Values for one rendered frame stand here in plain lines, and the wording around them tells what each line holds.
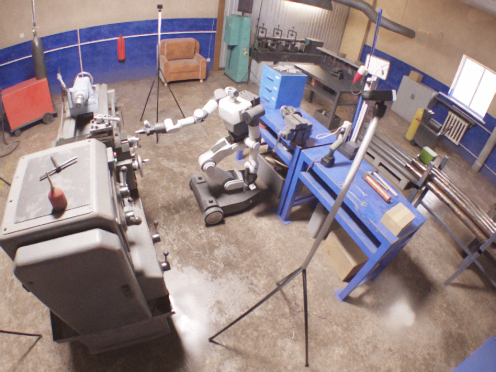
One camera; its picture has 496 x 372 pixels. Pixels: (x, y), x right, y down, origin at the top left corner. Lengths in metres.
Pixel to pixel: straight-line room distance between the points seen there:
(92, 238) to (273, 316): 1.61
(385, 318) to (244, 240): 1.54
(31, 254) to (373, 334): 2.41
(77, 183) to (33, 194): 0.20
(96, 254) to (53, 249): 0.16
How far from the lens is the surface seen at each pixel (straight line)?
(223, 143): 2.42
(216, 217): 2.57
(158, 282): 1.45
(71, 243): 1.00
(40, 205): 1.12
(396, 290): 2.83
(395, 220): 1.85
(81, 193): 1.08
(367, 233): 2.06
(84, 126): 2.94
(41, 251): 1.04
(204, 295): 2.21
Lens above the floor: 2.02
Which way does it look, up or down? 41 degrees down
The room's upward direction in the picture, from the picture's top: 10 degrees clockwise
